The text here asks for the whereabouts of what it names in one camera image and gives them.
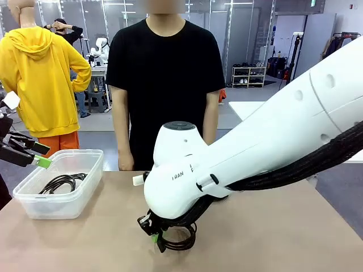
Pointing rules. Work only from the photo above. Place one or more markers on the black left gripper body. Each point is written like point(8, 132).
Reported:
point(5, 127)

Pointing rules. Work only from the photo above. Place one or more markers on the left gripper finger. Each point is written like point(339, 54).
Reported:
point(20, 158)
point(28, 143)

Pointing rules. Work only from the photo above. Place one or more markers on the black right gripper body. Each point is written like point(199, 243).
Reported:
point(146, 225)

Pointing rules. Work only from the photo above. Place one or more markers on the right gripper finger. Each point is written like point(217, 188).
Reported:
point(161, 246)
point(154, 238)

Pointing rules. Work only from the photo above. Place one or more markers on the person left forearm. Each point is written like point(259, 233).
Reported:
point(210, 130)

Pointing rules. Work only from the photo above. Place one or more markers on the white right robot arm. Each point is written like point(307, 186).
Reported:
point(255, 141)

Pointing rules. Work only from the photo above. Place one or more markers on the person right forearm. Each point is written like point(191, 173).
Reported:
point(122, 136)

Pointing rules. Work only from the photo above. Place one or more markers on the person right hand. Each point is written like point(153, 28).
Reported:
point(126, 161)

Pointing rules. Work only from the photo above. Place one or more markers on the orange pants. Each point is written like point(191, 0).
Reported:
point(61, 143)

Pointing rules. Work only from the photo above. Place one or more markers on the yellow hoodie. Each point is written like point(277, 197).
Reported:
point(42, 85)

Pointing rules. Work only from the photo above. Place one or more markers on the clear plastic storage container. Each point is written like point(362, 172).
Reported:
point(56, 204)

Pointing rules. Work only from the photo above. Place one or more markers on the grey step stool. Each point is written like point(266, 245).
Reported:
point(97, 102)

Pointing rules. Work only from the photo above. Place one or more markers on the background person in black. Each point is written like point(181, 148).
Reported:
point(63, 29)

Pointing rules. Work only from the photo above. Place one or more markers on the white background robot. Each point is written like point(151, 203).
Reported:
point(100, 48)

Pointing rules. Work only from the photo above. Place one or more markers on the person in black t-shirt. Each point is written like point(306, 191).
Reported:
point(164, 90)

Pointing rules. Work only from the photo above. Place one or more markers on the orange bag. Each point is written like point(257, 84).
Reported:
point(222, 96)

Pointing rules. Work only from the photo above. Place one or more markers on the white table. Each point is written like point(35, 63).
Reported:
point(246, 109)

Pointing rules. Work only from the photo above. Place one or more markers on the wooden shoe rack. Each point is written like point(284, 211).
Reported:
point(249, 76)

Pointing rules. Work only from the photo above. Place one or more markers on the black floor mat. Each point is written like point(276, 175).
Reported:
point(268, 82)

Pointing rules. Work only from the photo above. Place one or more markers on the black luggage bags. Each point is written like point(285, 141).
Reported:
point(276, 66)

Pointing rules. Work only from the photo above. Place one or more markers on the grey partition panel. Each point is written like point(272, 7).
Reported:
point(314, 39)

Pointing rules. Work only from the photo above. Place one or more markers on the black clothes rack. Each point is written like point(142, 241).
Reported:
point(340, 35)

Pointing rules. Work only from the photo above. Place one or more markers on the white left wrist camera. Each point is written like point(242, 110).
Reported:
point(12, 100)

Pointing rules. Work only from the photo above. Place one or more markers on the black camera pole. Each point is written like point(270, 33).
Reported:
point(293, 59)

